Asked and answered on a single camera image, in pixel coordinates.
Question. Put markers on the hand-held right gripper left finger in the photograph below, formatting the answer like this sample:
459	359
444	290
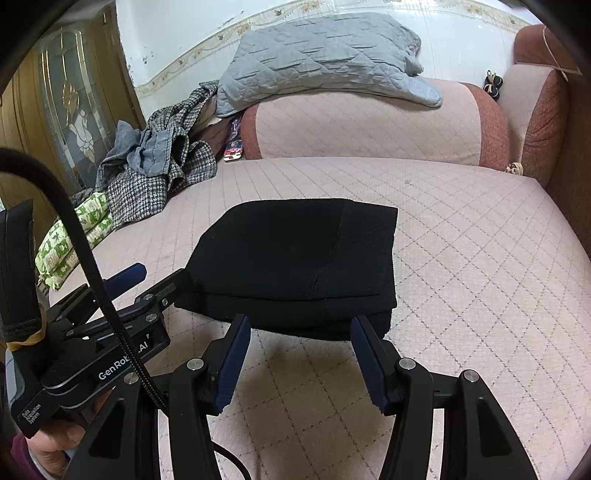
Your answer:
231	364

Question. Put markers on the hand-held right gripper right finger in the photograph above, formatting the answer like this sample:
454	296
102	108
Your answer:
367	364

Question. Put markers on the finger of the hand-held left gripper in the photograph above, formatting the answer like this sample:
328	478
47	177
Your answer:
171	288
131	276

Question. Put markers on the black pants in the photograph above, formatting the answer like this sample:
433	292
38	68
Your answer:
286	258

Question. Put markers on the person's left forearm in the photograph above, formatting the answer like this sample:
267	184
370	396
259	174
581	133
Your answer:
25	457

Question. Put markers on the person's left hand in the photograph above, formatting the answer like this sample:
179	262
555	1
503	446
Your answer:
62	438

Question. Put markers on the green patterned folded cloth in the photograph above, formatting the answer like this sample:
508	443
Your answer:
69	240

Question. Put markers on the grey houndstooth coat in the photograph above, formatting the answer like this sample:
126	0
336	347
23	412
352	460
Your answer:
138	194

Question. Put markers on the blue-grey denim garment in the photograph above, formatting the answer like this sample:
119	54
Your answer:
147	147

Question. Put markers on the pink quilted sofa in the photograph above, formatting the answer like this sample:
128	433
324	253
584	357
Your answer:
461	258

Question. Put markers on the dark brown cloth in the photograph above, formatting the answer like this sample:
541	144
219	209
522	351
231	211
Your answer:
214	138

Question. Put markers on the colourful printed packet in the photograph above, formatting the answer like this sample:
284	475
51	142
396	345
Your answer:
234	143

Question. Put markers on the wooden door with glass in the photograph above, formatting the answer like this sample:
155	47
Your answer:
69	115

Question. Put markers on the pink brown sofa back cushion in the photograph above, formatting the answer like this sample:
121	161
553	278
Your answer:
369	124

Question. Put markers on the grey quilted pillow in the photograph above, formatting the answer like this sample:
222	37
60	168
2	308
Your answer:
323	55

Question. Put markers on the small black gold object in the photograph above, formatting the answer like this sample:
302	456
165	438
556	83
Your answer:
492	84

